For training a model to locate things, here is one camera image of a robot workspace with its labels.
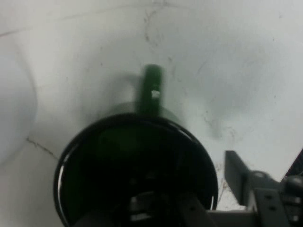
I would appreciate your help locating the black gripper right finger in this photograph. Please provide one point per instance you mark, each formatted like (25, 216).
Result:
(236, 179)

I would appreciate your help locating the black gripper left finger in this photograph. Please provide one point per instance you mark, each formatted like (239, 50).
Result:
(189, 212)

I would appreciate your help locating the green enamel mug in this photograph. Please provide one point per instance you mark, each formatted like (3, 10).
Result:
(118, 170)

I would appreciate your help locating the white enamel mug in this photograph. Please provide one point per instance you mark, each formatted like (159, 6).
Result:
(14, 106)

